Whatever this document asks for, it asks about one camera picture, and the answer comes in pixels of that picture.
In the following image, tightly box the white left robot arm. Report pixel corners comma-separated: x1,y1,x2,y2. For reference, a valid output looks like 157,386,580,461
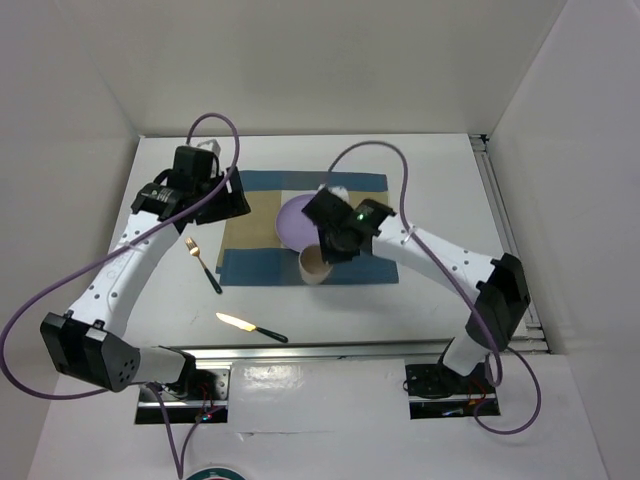
40,141,250,399

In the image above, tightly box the blue beige checked cloth napkin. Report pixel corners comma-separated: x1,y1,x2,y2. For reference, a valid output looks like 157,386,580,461
216,170,399,287

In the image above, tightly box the aluminium right side rail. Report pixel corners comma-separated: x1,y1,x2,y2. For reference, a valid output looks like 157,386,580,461
469,134,551,354

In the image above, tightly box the gold knife green handle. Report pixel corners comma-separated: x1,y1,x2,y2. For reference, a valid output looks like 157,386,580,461
216,312,289,344

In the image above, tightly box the gold fork green handle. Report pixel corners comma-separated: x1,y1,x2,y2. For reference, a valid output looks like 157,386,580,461
185,237,223,295

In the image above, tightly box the purple plastic plate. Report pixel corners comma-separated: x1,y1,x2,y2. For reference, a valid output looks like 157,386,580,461
275,193,319,253

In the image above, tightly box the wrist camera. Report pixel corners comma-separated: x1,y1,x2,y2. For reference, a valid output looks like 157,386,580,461
196,138,221,156
318,184,349,202

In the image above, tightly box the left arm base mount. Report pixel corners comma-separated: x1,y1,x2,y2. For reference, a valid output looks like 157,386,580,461
134,368,231,425

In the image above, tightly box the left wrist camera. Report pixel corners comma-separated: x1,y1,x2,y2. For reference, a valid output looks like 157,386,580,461
196,138,221,156

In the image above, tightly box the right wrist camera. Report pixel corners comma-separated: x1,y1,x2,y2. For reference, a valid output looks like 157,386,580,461
318,184,349,202

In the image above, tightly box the beige plastic cup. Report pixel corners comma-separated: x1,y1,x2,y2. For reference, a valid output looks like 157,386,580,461
298,245,333,285

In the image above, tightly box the green round sticker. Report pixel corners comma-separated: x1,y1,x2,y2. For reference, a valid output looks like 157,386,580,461
184,466,247,480

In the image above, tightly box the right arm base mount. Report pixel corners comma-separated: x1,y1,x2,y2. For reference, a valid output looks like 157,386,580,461
402,364,500,420

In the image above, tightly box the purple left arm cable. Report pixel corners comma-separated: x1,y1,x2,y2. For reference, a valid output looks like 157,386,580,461
0,112,241,479

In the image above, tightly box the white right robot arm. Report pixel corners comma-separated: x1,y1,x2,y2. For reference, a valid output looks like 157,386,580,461
302,188,530,392

